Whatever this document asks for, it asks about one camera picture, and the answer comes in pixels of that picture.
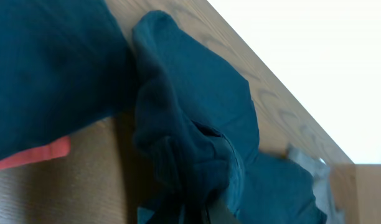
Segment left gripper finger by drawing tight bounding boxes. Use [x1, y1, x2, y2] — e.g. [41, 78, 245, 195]
[205, 199, 240, 224]

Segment navy blue shorts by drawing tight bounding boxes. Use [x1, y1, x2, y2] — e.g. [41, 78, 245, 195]
[133, 11, 327, 223]

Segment grey shorts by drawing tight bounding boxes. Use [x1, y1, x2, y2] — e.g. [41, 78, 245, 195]
[287, 145, 346, 224]

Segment folded red black garment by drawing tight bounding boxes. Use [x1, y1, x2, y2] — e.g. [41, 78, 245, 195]
[0, 136, 70, 170]

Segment folded navy shorts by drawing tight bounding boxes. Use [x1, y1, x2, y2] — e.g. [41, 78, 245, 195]
[0, 0, 138, 160]

